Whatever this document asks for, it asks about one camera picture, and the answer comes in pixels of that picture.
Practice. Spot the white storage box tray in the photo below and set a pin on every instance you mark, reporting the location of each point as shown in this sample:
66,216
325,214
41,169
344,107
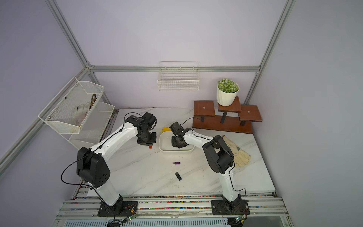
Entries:
165,145

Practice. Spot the white wire wall basket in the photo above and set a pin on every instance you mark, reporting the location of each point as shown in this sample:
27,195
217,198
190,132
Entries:
178,76

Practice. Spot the yellow object behind tray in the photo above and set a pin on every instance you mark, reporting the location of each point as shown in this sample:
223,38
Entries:
165,129

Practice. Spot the brown wooden stepped stand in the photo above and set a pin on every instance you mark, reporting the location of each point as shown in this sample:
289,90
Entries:
235,118

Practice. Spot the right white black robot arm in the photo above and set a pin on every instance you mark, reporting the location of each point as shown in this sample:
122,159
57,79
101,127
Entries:
218,155

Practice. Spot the white pot green plant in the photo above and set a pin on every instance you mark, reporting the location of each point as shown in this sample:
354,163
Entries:
227,90

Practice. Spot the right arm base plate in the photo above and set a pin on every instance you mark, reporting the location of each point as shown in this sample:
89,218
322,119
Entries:
238,207

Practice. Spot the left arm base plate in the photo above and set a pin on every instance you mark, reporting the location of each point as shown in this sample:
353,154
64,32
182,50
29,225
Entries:
121,209

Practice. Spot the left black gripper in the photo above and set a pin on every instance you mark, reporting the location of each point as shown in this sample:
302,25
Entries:
151,142

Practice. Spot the white mesh two-tier shelf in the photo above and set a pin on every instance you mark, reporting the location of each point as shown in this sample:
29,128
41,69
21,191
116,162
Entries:
57,114

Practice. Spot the clear bag in shelf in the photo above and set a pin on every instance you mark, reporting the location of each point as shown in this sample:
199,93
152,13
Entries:
80,113

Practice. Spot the black usb drive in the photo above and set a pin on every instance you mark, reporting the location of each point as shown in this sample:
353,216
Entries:
178,176

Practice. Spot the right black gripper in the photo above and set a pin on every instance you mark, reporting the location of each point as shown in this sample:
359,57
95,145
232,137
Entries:
174,143

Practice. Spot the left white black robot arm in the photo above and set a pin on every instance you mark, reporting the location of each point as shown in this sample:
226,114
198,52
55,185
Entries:
92,163

